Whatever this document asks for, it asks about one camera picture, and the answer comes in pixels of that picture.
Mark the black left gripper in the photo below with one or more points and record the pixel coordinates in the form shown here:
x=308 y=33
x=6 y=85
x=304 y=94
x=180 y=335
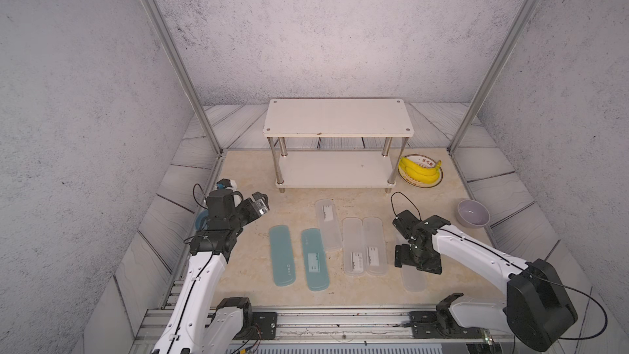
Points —
x=253 y=212

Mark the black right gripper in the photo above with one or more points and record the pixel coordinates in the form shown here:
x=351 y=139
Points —
x=429 y=265

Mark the translucent pencil case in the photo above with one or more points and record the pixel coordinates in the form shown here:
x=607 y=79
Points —
x=329 y=226
x=353 y=246
x=375 y=246
x=413 y=280

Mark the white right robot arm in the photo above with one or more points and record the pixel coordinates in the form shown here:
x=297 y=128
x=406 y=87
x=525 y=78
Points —
x=535 y=306

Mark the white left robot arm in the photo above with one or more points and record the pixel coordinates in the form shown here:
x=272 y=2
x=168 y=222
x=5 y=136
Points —
x=188 y=329

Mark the teal pencil case left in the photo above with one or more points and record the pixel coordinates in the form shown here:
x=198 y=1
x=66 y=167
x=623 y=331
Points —
x=282 y=258

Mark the teal pencil case labelled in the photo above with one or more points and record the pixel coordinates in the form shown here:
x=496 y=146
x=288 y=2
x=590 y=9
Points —
x=317 y=274

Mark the white two-tier shelf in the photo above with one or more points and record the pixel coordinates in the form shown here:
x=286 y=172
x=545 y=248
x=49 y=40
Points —
x=338 y=142

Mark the blue round plate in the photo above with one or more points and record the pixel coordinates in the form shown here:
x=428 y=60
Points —
x=200 y=220

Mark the lilac bowl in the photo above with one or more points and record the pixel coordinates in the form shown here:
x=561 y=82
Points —
x=472 y=214

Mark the yellow banana bunch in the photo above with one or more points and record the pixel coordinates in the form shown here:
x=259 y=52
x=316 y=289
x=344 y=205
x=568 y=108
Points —
x=423 y=175

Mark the patterned round plate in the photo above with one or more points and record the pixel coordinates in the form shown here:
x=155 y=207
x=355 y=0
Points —
x=424 y=162

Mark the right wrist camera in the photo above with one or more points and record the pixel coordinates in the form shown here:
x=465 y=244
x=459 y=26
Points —
x=406 y=224

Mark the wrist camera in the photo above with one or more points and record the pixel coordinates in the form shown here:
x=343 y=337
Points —
x=406 y=224
x=230 y=187

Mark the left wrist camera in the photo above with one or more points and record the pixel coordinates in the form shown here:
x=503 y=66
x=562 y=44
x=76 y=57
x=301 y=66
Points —
x=230 y=187

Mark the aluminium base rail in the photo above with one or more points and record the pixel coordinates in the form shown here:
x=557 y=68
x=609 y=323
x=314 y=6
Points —
x=360 y=329

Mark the left aluminium frame post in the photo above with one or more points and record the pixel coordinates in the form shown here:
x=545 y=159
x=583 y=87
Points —
x=158 y=22

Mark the aluminium frame post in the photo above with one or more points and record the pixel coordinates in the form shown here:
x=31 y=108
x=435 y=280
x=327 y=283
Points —
x=523 y=16
x=158 y=22

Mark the right aluminium frame post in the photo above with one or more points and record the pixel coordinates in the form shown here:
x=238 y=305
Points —
x=523 y=16

